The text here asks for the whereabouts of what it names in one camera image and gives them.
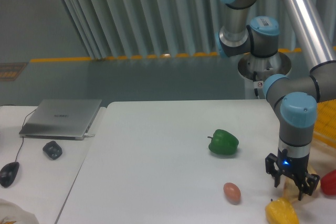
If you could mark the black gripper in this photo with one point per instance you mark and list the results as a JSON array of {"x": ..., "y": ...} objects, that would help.
[{"x": 294, "y": 168}]

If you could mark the triangular toast bread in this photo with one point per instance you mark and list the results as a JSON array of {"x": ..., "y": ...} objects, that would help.
[{"x": 291, "y": 191}]

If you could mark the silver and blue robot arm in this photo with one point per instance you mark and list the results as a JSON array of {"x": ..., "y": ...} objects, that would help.
[{"x": 293, "y": 100}]

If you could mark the yellow plastic basket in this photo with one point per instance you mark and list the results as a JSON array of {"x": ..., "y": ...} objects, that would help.
[{"x": 324, "y": 128}]

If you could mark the red bell pepper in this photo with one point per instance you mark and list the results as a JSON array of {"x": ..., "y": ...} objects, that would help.
[{"x": 328, "y": 183}]

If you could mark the yellow bell pepper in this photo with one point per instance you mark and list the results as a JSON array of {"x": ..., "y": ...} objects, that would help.
[{"x": 281, "y": 211}]

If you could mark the brown egg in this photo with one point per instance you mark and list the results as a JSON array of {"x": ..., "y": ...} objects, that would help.
[{"x": 232, "y": 193}]

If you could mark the green bell pepper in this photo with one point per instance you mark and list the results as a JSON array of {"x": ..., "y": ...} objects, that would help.
[{"x": 223, "y": 143}]

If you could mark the grey pleated curtain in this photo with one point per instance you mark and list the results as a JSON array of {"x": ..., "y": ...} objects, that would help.
[{"x": 148, "y": 28}]

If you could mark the black plastic adapter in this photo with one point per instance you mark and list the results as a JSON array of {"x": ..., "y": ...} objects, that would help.
[{"x": 53, "y": 150}]

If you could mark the silver laptop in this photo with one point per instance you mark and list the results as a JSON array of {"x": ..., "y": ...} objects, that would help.
[{"x": 61, "y": 119}]

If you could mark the black computer mouse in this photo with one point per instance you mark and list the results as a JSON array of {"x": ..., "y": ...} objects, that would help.
[{"x": 9, "y": 173}]

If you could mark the white cloth with print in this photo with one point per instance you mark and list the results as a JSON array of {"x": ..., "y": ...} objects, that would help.
[{"x": 12, "y": 213}]

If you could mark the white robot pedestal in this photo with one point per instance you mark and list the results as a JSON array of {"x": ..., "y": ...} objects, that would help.
[{"x": 255, "y": 71}]

